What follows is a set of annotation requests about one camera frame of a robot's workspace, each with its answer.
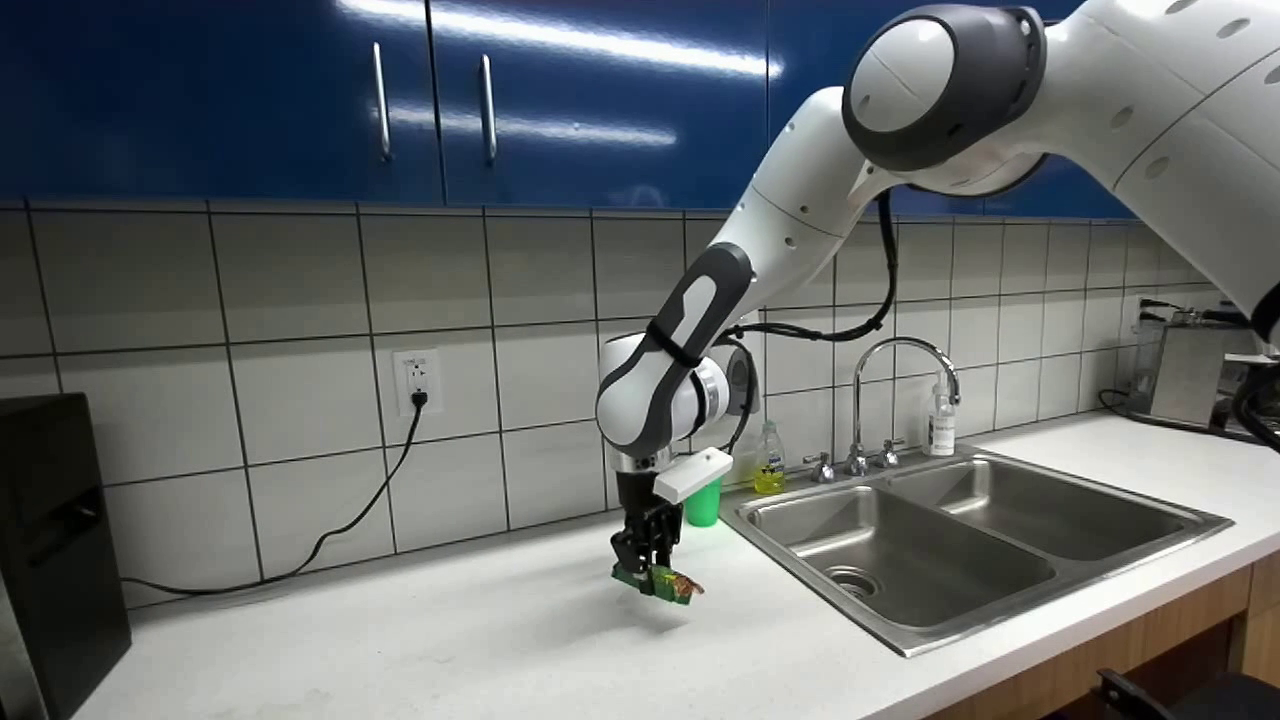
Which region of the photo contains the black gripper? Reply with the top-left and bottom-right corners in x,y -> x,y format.
609,461 -> 683,586

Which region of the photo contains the green granola bar wrapper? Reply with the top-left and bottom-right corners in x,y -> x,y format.
609,555 -> 708,609

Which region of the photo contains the stainless steel double sink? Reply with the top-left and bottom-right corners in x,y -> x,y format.
719,447 -> 1235,659

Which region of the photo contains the green plastic cup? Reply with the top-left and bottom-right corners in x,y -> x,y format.
678,477 -> 728,531

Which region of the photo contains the yellow dish soap bottle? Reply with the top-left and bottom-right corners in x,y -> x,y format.
743,421 -> 793,500

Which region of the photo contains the chrome gooseneck faucet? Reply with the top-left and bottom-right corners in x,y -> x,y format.
849,331 -> 963,477

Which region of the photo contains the clear pump sanitizer bottle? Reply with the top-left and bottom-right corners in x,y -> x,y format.
924,377 -> 963,463

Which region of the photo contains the blue upper cabinet door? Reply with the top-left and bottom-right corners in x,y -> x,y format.
0,0 -> 445,211
423,0 -> 793,215

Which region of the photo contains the wooden lower cabinet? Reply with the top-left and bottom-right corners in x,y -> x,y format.
926,555 -> 1280,720

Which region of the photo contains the black chair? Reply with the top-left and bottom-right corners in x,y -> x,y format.
1093,665 -> 1280,720

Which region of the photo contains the silver countertop appliance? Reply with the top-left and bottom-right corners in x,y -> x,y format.
1145,298 -> 1265,437

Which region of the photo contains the black countertop appliance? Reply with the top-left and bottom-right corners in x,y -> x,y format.
0,389 -> 137,720

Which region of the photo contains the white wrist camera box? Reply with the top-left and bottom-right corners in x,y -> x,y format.
649,444 -> 740,507

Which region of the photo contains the white wall power outlet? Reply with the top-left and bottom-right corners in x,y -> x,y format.
392,344 -> 446,412

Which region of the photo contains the black power cord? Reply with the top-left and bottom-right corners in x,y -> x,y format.
121,389 -> 431,601

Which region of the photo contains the black robot wrist cable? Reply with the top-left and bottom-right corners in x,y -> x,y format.
724,187 -> 898,350

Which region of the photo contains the silver upper cabinet handle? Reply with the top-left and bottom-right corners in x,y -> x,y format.
368,42 -> 394,164
474,51 -> 502,167

